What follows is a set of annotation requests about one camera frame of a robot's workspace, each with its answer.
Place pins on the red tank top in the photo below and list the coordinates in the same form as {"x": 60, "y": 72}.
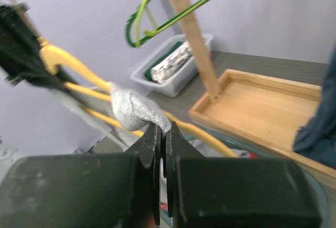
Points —
{"x": 252, "y": 156}

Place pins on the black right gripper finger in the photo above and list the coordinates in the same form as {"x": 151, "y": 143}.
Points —
{"x": 20, "y": 54}

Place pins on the navy tank top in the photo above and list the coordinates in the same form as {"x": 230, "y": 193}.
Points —
{"x": 316, "y": 140}

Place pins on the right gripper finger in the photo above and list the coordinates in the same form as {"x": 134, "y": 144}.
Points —
{"x": 236, "y": 191}
{"x": 86, "y": 190}

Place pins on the wooden clothes rack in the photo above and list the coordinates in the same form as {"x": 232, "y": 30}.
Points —
{"x": 270, "y": 43}

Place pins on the grey tank top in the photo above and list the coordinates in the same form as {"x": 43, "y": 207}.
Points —
{"x": 132, "y": 110}

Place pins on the green plastic hanger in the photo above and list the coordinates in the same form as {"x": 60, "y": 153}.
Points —
{"x": 132, "y": 27}

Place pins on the white plastic basket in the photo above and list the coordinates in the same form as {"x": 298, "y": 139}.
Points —
{"x": 177, "y": 82}

